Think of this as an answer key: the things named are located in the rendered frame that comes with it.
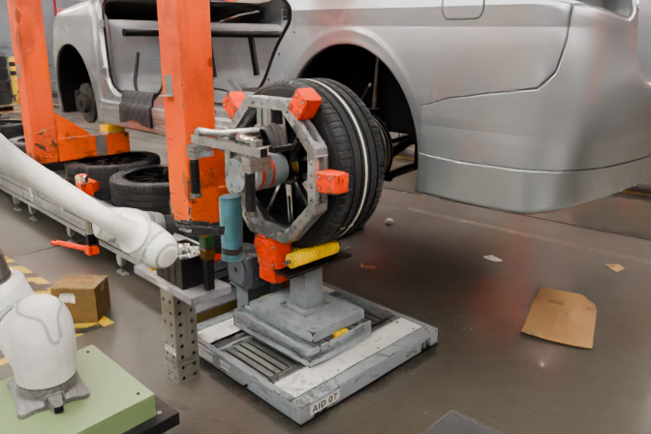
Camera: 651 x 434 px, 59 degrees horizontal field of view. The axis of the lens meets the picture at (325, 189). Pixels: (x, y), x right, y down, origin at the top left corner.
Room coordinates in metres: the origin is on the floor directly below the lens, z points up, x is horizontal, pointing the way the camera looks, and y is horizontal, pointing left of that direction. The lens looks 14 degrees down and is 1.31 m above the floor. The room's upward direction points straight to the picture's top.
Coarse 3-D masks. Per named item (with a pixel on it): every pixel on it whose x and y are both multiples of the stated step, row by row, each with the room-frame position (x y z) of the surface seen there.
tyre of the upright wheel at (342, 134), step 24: (288, 96) 2.16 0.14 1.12; (336, 96) 2.14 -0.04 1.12; (336, 120) 2.02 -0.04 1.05; (360, 120) 2.10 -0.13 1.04; (336, 144) 1.98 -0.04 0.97; (360, 144) 2.04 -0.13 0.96; (336, 168) 1.98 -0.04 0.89; (360, 168) 2.01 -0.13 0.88; (384, 168) 2.10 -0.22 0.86; (360, 192) 2.03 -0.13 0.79; (264, 216) 2.27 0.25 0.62; (336, 216) 1.98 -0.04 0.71; (360, 216) 2.09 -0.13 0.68; (312, 240) 2.07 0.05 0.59
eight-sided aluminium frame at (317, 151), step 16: (256, 96) 2.18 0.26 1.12; (240, 112) 2.23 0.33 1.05; (256, 112) 2.26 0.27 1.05; (288, 112) 2.04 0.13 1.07; (304, 128) 1.99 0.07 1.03; (304, 144) 1.97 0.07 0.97; (320, 144) 1.97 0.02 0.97; (320, 160) 1.99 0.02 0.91; (320, 192) 1.98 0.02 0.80; (320, 208) 1.95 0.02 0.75; (256, 224) 2.18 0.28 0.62; (272, 224) 2.17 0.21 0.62; (304, 224) 1.98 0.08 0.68; (288, 240) 2.04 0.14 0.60
